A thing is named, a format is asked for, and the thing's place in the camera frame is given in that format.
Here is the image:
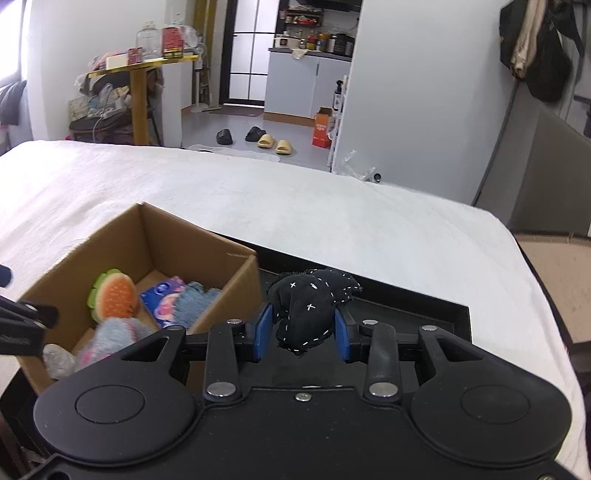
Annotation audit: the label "black slipper far left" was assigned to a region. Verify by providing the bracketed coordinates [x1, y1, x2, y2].
[216, 128, 233, 146]

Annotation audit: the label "orange cardboard box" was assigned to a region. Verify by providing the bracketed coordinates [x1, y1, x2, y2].
[311, 107, 332, 148]

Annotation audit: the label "grey pink plush toy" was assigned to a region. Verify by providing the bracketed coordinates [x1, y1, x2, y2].
[75, 318, 153, 371]

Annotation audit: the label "white bed blanket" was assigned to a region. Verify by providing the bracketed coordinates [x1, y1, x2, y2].
[1, 141, 590, 479]

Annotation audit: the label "brown cardboard box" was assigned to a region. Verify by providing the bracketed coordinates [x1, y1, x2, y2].
[18, 204, 263, 393]

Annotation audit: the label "hanging dark clothes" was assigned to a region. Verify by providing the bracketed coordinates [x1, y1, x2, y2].
[499, 0, 586, 104]

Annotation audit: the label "right beige slipper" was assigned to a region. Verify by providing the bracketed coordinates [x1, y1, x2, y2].
[276, 140, 293, 156]

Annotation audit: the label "clear glass jar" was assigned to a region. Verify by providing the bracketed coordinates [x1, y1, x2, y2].
[135, 21, 161, 61]

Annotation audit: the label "blue grey knitted toy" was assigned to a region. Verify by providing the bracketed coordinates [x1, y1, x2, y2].
[173, 282, 221, 329]

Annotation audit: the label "burger plush toy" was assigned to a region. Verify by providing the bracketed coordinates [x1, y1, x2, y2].
[87, 269, 138, 323]

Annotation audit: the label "red printed box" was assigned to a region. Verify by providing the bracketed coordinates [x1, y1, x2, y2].
[161, 26, 184, 59]

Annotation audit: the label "left beige slipper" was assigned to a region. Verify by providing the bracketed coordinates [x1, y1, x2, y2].
[256, 133, 276, 149]

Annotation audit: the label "white foam block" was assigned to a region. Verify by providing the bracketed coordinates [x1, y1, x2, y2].
[105, 53, 128, 70]

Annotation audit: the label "black slipper near beige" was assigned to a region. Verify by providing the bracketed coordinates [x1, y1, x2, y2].
[245, 126, 266, 143]

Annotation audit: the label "white kitchen cabinet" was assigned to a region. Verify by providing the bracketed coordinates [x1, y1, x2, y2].
[263, 48, 352, 127]

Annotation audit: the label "colourful soft pouch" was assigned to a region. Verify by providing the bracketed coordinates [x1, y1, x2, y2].
[140, 276, 186, 328]

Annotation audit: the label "black stitched plush toy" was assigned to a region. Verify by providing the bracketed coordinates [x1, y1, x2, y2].
[267, 268, 363, 356]

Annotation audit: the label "yellow round side table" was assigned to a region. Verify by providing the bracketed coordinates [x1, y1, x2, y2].
[86, 54, 200, 146]

